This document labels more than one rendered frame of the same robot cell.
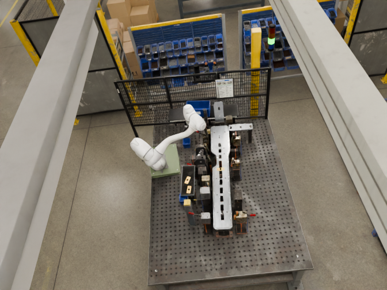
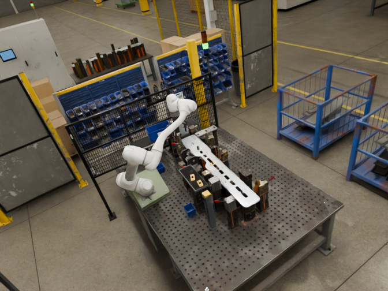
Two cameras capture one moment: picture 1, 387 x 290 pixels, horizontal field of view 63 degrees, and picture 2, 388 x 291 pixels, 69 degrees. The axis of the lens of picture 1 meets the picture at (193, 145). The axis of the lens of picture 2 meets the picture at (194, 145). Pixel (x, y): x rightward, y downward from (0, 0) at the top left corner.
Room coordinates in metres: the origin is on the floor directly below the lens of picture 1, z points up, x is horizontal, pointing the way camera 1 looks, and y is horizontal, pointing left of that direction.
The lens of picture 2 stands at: (0.07, 1.10, 2.94)
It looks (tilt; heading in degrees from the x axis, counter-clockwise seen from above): 35 degrees down; 329
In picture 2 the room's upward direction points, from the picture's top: 12 degrees counter-clockwise
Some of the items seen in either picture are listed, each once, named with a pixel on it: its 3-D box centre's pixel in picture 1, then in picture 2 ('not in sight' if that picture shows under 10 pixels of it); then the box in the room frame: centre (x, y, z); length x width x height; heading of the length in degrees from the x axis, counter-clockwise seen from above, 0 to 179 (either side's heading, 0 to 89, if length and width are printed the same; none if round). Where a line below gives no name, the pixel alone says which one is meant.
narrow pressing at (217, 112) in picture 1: (219, 112); (182, 123); (2.75, -0.38, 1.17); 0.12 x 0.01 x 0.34; 80
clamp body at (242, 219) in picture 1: (241, 222); (261, 196); (1.42, -0.32, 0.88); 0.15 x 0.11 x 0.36; 80
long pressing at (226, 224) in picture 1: (221, 171); (214, 164); (2.01, -0.25, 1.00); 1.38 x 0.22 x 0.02; 170
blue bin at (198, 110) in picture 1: (197, 109); (159, 130); (2.96, -0.15, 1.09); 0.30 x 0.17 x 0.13; 74
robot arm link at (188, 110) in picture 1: (189, 113); (173, 102); (2.17, -0.02, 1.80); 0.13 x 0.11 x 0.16; 26
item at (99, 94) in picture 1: (85, 74); (14, 153); (4.37, 1.47, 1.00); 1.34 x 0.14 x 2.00; 85
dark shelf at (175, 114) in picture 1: (203, 113); (164, 134); (2.95, -0.20, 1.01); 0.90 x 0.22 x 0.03; 80
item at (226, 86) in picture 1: (224, 88); (176, 103); (3.02, -0.52, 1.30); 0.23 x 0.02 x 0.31; 80
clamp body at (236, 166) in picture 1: (236, 170); (224, 163); (2.06, -0.43, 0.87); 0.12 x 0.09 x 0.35; 80
